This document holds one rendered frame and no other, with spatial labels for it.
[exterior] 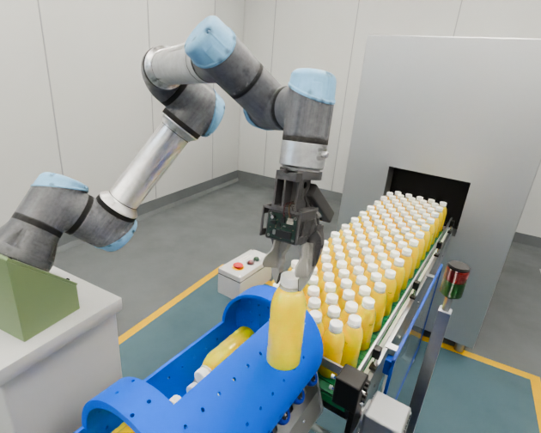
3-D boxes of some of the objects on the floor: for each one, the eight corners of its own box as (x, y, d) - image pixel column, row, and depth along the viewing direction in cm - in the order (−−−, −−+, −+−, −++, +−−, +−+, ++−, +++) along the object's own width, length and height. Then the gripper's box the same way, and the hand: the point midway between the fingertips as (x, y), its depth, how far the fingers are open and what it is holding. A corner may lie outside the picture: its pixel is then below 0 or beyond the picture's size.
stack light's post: (373, 523, 155) (437, 309, 114) (376, 515, 158) (440, 304, 117) (382, 530, 153) (451, 314, 112) (385, 521, 156) (452, 308, 115)
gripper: (255, 164, 59) (241, 287, 63) (320, 174, 53) (300, 309, 58) (281, 164, 66) (267, 275, 71) (341, 174, 61) (321, 293, 65)
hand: (290, 278), depth 66 cm, fingers closed on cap, 4 cm apart
